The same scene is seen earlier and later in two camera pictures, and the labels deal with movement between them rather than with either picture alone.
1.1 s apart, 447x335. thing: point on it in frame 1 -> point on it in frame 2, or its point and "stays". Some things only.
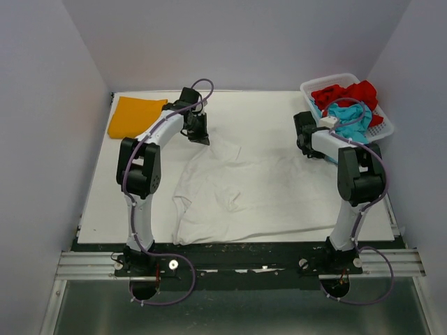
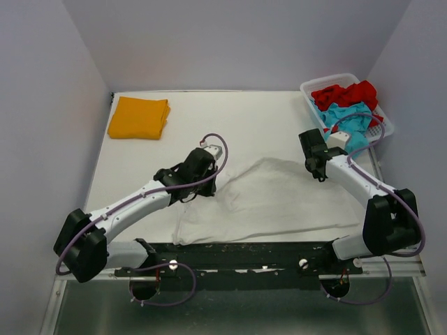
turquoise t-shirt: [354, 121] stays
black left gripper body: [194, 118] -> [205, 188]
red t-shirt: [363, 91] stays
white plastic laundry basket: [385, 128] stays
